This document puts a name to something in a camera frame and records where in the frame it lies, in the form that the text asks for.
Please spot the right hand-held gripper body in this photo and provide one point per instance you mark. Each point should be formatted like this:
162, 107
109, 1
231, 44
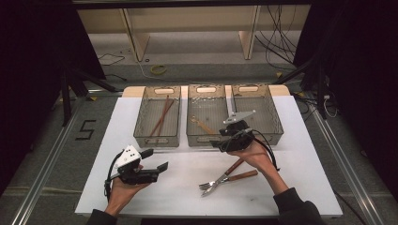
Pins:
239, 140

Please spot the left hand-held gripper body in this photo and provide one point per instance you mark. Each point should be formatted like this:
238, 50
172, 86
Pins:
137, 176

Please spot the small wooden spoon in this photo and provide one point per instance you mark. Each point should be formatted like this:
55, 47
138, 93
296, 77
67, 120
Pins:
205, 126

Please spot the transparent grey plastic bin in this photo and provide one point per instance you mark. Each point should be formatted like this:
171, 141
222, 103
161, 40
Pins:
266, 106
212, 109
147, 112

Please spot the person's right hand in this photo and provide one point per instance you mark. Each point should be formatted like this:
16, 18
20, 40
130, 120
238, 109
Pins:
256, 157

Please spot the person's left hand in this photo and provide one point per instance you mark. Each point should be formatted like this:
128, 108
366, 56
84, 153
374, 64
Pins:
120, 197

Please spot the white table sheet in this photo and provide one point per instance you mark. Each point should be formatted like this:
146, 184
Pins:
187, 200

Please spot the yellow tape roll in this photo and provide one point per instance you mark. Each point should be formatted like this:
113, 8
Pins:
153, 70

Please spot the black metal stand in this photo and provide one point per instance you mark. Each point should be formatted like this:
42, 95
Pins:
320, 90

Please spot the black tripod stand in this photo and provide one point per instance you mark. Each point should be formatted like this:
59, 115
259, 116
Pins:
66, 100

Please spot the black curtain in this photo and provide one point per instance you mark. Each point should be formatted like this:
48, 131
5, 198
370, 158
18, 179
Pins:
366, 78
31, 78

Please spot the aluminium floor rail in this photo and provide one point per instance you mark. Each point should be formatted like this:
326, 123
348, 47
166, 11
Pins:
47, 165
347, 168

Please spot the light wooden furniture frame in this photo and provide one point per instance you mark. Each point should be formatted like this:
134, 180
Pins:
187, 18

